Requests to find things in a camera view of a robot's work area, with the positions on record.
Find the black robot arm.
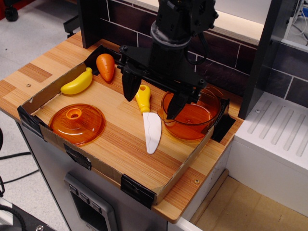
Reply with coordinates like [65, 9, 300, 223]
[118, 0, 218, 119]

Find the orange toy carrot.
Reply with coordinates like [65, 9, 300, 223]
[96, 53, 115, 82]

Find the black vertical post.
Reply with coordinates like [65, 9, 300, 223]
[238, 0, 296, 119]
[77, 0, 108, 49]

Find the grey toy oven front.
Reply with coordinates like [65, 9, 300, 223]
[64, 173, 118, 231]

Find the yellow white toy knife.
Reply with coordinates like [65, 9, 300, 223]
[135, 84, 162, 154]

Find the orange transparent pot lid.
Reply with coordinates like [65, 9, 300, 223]
[49, 103, 106, 146]

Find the black vertical post left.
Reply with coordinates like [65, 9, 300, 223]
[77, 0, 108, 49]

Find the black office chair base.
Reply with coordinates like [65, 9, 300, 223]
[0, 0, 21, 22]

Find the white toy sink drainboard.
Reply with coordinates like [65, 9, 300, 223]
[233, 92, 308, 176]

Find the black floor cable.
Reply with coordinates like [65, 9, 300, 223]
[0, 151, 39, 186]

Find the orange transparent pot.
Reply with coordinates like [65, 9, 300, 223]
[157, 86, 223, 140]

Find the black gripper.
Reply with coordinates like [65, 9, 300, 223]
[118, 42, 206, 119]

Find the yellow toy banana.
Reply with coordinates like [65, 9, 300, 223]
[61, 67, 93, 95]

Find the black vertical post right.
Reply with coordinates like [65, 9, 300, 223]
[238, 0, 296, 119]

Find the cardboard fence with black tape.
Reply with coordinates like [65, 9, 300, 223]
[18, 46, 231, 210]

